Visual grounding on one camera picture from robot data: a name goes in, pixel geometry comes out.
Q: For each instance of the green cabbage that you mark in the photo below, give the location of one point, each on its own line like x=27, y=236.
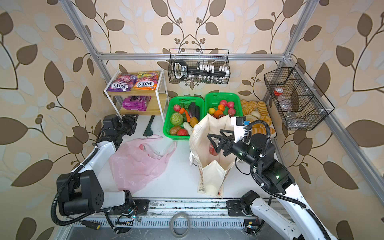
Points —
x=176, y=119

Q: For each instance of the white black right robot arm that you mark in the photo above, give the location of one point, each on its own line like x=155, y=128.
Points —
x=251, y=143

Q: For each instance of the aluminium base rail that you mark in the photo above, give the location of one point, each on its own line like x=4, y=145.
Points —
x=211, y=219

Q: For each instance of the roll of clear tape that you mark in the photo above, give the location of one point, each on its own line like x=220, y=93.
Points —
x=182, y=221

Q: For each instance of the black wire basket wall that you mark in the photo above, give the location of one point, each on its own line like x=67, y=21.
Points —
x=216, y=57
x=306, y=104

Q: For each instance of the dark purple eggplant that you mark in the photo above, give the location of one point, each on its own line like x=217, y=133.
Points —
x=194, y=111

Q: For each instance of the pink plastic bag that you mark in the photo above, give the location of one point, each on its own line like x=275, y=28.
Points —
x=136, y=163

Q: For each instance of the black wire basket right wall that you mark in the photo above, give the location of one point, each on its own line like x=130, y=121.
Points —
x=306, y=104

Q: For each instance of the purple snack packet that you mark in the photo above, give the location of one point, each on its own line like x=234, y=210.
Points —
x=136, y=103

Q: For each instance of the dark green scraper tool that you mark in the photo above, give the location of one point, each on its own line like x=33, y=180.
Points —
x=148, y=131

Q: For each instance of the orange Fox's candy bag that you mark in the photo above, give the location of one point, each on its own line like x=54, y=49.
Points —
x=147, y=80

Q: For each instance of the brown potato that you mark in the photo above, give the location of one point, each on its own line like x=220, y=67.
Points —
x=174, y=130

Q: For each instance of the red cola can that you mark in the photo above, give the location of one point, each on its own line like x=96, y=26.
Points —
x=212, y=150

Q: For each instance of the tray of bread rolls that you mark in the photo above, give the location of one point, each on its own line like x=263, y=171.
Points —
x=253, y=111

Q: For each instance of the green plastic basket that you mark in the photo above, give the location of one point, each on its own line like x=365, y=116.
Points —
x=223, y=104
x=184, y=102

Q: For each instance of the left green plastic basket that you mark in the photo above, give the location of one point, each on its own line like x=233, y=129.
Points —
x=184, y=102

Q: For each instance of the red capped plastic bottle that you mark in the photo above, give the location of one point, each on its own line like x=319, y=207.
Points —
x=279, y=94

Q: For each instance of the cream canvas tote bag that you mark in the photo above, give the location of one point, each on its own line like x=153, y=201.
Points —
x=213, y=169

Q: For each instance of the white radish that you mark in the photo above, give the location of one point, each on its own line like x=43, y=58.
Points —
x=188, y=127

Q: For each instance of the black yellow tape measure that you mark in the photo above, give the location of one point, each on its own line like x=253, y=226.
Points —
x=191, y=159

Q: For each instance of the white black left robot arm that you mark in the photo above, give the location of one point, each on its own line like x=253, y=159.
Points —
x=83, y=192

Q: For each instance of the right green plastic basket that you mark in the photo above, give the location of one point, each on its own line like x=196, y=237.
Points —
x=223, y=104

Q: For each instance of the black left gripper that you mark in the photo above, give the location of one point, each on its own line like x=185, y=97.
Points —
x=130, y=120

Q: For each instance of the black yellow screwdriver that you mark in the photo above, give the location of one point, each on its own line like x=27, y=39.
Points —
x=91, y=225

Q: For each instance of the purple Fox's candy bag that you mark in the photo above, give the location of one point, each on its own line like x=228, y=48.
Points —
x=123, y=83

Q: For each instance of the white wooden two-tier shelf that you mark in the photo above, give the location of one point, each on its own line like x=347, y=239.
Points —
x=157, y=105

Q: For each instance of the orange carrot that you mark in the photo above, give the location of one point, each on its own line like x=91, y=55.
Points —
x=185, y=112

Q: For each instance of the orange fruit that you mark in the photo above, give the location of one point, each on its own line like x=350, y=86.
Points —
x=221, y=107

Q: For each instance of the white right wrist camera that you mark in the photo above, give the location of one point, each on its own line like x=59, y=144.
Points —
x=240, y=125

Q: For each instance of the red tomato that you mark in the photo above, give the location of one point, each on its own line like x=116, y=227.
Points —
x=182, y=132

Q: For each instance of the black wire basket back wall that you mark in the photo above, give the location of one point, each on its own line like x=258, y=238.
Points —
x=216, y=57

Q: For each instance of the yellow potato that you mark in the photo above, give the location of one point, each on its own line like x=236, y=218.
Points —
x=193, y=121

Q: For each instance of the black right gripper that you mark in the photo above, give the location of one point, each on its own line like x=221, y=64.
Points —
x=222, y=144

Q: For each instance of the yellow lemon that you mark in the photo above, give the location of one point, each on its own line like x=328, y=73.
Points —
x=211, y=111

